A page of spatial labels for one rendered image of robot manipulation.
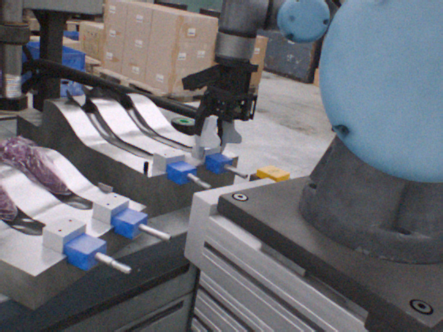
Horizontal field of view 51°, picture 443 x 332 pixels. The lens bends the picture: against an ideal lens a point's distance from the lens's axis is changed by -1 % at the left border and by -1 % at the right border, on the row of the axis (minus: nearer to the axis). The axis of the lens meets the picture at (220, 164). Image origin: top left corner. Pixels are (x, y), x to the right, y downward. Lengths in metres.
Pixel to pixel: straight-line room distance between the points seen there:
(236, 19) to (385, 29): 0.64
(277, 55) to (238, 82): 7.33
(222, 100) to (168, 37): 3.96
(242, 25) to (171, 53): 3.96
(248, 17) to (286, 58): 7.22
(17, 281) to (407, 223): 0.48
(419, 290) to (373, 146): 0.17
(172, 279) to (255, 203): 0.60
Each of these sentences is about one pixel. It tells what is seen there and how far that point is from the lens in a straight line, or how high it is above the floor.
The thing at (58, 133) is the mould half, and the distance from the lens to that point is 1.08.
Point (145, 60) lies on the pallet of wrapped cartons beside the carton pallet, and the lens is 5.09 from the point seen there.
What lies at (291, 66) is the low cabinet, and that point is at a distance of 8.03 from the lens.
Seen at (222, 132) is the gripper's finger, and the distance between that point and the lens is 0.97.
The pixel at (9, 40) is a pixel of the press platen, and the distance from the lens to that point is 1.45.
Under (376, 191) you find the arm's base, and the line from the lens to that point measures 0.41.
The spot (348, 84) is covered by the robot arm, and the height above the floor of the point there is 1.19.
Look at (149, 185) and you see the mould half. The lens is 0.86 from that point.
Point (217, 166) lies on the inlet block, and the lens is 0.94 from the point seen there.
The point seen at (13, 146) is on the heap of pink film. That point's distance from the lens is 0.87.
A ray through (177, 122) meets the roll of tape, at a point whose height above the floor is 0.84.
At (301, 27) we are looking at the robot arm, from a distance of 0.73.
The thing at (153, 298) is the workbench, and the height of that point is 0.61.
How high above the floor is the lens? 1.23
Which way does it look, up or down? 20 degrees down
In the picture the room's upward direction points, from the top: 10 degrees clockwise
